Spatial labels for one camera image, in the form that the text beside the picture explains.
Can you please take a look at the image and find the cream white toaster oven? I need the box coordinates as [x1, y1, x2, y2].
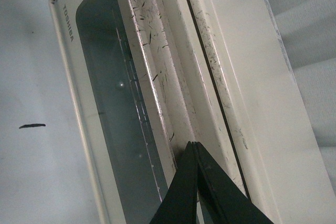
[49, 0, 335, 223]

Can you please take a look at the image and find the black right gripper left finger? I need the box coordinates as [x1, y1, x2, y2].
[150, 142, 198, 224]

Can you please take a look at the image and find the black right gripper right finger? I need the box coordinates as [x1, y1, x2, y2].
[194, 142, 269, 223]

